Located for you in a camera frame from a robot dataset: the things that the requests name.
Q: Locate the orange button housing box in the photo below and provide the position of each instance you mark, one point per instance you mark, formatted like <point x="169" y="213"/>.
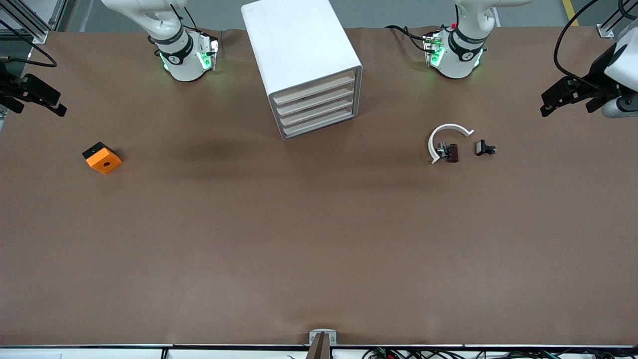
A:
<point x="103" y="160"/>

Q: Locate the small black contact block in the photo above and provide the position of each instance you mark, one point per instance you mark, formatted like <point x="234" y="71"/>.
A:
<point x="481" y="147"/>

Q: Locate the small brown contact block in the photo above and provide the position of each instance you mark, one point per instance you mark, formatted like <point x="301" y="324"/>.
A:
<point x="451" y="153"/>

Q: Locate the brown table cover mat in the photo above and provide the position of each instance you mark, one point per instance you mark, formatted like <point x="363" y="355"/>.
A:
<point x="319" y="249"/>

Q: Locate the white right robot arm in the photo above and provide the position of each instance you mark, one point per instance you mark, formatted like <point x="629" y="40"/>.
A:
<point x="182" y="65"/>

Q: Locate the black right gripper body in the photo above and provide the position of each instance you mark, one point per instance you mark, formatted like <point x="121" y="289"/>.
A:
<point x="10" y="88"/>

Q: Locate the aluminium frame profile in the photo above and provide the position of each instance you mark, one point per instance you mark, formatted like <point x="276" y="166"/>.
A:
<point x="605" y="31"/>
<point x="25" y="36"/>

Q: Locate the metal table edge rail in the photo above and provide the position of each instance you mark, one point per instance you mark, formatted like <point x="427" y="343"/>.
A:
<point x="99" y="346"/>

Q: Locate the brown strip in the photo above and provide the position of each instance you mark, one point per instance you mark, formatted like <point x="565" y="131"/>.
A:
<point x="320" y="350"/>

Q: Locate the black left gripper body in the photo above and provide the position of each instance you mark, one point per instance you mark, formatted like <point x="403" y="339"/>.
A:
<point x="599" y="73"/>

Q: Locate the white curved plastic part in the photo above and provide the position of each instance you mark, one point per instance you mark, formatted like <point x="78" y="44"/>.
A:
<point x="431" y="144"/>

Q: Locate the grey metal bracket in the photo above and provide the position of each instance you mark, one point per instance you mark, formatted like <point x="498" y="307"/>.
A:
<point x="314" y="335"/>

